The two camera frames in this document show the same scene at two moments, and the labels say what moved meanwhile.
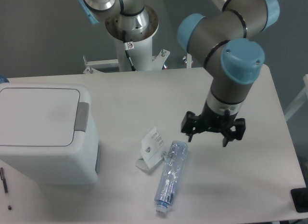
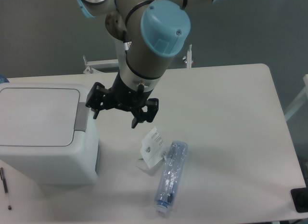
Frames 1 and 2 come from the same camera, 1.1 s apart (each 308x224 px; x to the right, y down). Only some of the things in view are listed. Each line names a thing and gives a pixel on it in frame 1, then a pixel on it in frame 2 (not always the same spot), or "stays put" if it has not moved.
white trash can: [49, 129] stays put
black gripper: [192, 124] -> [122, 96]
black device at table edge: [300, 197] stays put
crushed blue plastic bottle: [172, 173] stays put
